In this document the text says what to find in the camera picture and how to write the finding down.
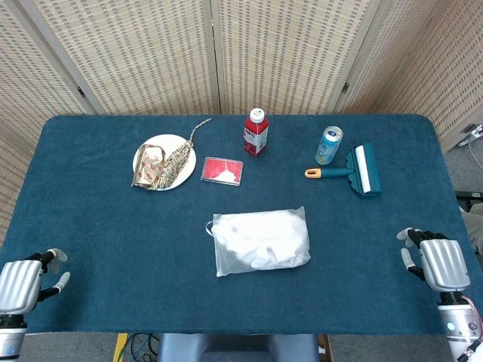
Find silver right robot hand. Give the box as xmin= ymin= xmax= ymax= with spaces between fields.
xmin=396 ymin=227 xmax=472 ymax=293

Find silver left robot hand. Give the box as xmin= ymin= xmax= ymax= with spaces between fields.
xmin=0 ymin=247 xmax=72 ymax=316

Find white cloth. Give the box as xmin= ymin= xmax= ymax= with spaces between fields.
xmin=205 ymin=213 xmax=311 ymax=271

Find transparent plastic bag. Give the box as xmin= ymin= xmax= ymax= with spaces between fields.
xmin=211 ymin=205 xmax=312 ymax=278

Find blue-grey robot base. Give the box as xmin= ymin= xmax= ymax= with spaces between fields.
xmin=156 ymin=333 xmax=321 ymax=362

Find beige fabric bundle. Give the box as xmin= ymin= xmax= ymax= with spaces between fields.
xmin=459 ymin=203 xmax=483 ymax=259

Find dark blue tablecloth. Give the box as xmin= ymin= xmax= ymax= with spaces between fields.
xmin=0 ymin=114 xmax=483 ymax=336

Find yellow strip on floor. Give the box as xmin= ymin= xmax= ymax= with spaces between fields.
xmin=112 ymin=333 xmax=129 ymax=362

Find light blue drink can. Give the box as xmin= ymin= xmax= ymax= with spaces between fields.
xmin=315 ymin=125 xmax=344 ymax=167

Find beige lip-print fabric pouch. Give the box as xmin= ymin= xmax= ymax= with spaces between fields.
xmin=131 ymin=143 xmax=168 ymax=192

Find tiger-print braided scarf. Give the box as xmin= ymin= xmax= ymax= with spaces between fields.
xmin=156 ymin=118 xmax=214 ymax=189

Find white round plate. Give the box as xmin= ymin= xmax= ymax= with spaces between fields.
xmin=132 ymin=133 xmax=198 ymax=192

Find red juice bottle white cap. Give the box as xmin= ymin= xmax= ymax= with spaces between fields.
xmin=243 ymin=107 xmax=270 ymax=158

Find red card in clear sleeve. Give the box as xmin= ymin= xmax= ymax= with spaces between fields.
xmin=200 ymin=156 xmax=245 ymax=186

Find woven folding screen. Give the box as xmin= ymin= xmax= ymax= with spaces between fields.
xmin=0 ymin=0 xmax=483 ymax=246

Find black equipment frame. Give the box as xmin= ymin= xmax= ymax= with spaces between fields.
xmin=455 ymin=190 xmax=483 ymax=216

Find teal lint roller orange handle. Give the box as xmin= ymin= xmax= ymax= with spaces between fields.
xmin=304 ymin=143 xmax=383 ymax=198

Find white power strip with cable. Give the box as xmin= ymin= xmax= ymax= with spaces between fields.
xmin=458 ymin=123 xmax=483 ymax=170

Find black cables under table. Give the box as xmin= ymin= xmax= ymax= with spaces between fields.
xmin=126 ymin=333 xmax=162 ymax=362

